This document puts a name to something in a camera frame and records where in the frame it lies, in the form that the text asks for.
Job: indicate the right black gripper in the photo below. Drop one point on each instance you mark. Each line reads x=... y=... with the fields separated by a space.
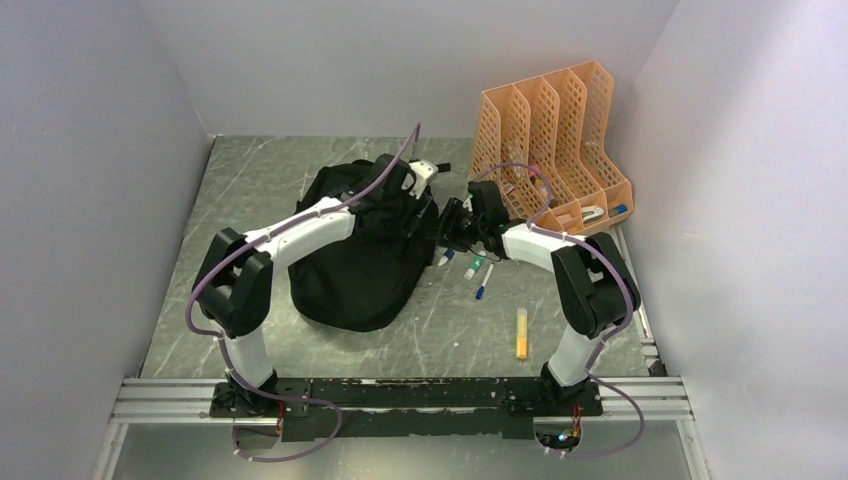
x=448 y=236

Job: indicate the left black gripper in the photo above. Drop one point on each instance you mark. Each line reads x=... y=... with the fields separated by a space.
x=415 y=207

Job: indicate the black student backpack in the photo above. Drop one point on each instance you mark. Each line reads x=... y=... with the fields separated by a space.
x=363 y=282

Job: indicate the yellow highlighter marker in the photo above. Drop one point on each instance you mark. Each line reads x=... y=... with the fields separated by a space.
x=521 y=344

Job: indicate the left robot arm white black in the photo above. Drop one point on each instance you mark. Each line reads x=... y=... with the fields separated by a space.
x=234 y=284

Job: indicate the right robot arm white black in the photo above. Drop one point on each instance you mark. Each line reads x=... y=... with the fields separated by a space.
x=596 y=290

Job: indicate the blue white marker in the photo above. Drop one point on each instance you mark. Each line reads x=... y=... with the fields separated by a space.
x=446 y=256

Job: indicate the green capped white marker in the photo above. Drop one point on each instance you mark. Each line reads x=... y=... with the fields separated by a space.
x=475 y=265

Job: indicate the blue capped white pen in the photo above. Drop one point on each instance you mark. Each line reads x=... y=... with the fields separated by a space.
x=482 y=288

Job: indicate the pink capped bottle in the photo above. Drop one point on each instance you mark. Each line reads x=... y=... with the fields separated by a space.
x=539 y=179

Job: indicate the orange plastic file organizer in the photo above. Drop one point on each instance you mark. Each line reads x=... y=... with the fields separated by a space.
x=558 y=121

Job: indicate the silver stapler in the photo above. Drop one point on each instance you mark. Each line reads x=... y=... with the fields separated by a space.
x=591 y=214

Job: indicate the small blue item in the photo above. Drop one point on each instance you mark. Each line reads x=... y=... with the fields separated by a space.
x=618 y=210

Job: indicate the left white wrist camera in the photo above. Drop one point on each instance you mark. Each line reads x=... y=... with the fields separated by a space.
x=424 y=173

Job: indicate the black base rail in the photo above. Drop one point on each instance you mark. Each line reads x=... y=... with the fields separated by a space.
x=372 y=408

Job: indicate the aluminium frame rail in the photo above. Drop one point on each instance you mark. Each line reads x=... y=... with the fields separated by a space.
x=188 y=401

